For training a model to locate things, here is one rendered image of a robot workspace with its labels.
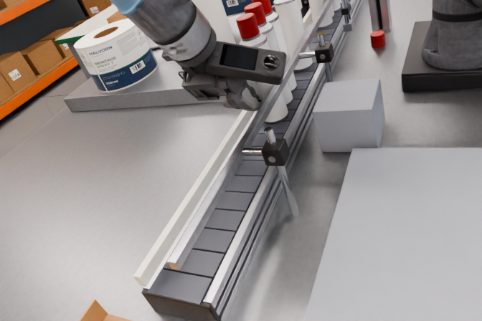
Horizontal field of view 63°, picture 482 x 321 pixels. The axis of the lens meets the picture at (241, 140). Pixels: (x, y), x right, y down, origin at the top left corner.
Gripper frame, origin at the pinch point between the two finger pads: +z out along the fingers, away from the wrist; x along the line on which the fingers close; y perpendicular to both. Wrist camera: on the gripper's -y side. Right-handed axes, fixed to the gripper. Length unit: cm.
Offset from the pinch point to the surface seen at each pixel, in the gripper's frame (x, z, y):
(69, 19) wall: -268, 219, 439
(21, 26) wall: -217, 166, 441
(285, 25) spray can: -21.5, 5.7, 0.3
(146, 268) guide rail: 31.2, -15.5, 3.8
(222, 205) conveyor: 20.3, -5.3, 0.5
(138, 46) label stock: -27, 12, 49
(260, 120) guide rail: 6.6, -6.8, -4.1
